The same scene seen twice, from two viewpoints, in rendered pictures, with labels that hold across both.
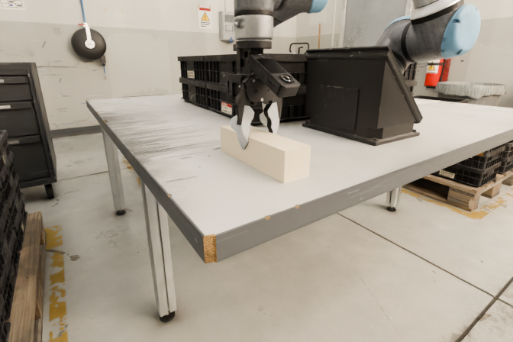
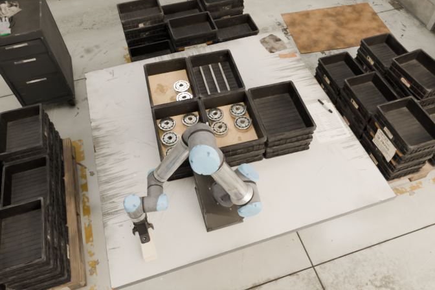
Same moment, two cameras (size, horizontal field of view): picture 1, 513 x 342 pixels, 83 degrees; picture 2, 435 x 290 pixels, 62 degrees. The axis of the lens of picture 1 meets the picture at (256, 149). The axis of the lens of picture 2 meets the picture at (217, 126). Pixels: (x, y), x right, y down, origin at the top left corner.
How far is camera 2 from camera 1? 1.74 m
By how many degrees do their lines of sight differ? 38
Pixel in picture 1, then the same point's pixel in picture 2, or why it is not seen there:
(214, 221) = (115, 281)
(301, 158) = (152, 257)
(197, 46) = not seen: outside the picture
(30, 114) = (48, 61)
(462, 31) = (245, 213)
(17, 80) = (35, 42)
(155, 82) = not seen: outside the picture
